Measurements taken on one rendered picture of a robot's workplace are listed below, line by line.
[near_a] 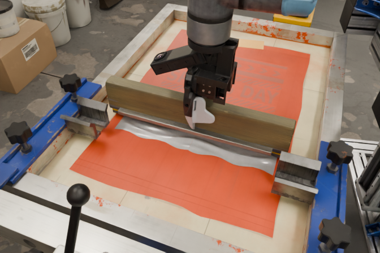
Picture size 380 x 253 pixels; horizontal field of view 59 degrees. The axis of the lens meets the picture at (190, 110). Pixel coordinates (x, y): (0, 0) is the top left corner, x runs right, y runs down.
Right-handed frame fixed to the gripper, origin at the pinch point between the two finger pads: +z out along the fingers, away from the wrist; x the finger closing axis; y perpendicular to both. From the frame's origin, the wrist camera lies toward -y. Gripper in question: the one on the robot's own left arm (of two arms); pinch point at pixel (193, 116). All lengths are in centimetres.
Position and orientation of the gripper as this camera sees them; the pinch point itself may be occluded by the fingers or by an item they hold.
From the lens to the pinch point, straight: 72.3
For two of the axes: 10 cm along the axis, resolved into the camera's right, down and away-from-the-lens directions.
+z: -0.2, 7.3, 6.8
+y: 9.4, 2.5, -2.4
